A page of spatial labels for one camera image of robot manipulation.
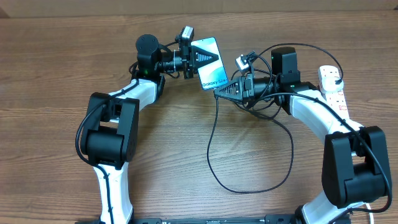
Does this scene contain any white charger plug adapter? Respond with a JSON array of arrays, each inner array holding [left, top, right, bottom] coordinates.
[[320, 77, 344, 94]]

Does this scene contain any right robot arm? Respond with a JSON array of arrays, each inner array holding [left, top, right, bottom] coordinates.
[[214, 43, 393, 223]]

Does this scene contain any blue Samsung smartphone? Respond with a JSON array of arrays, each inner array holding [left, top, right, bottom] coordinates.
[[191, 37, 228, 90]]

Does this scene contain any white power strip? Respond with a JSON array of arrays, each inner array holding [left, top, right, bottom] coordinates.
[[318, 65, 349, 119]]

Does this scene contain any black USB charging cable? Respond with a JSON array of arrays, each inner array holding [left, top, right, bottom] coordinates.
[[206, 42, 344, 194]]

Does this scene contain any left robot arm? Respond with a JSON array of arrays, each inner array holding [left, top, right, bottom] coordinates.
[[75, 34, 227, 223]]

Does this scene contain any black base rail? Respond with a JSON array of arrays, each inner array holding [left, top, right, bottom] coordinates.
[[127, 214, 305, 224]]

